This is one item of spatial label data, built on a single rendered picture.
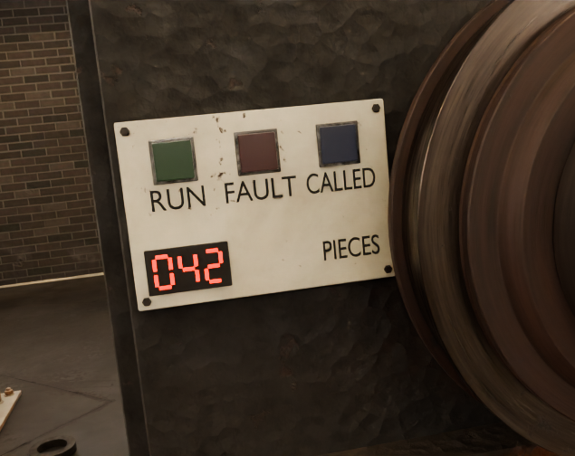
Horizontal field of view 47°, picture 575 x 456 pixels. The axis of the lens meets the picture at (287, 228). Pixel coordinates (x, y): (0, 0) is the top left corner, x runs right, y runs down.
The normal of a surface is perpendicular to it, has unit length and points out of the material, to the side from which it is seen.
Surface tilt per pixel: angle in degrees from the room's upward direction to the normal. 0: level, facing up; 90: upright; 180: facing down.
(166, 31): 90
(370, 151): 90
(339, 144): 90
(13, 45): 90
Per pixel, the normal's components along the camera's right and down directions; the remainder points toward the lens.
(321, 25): 0.18, 0.13
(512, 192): -0.79, -0.04
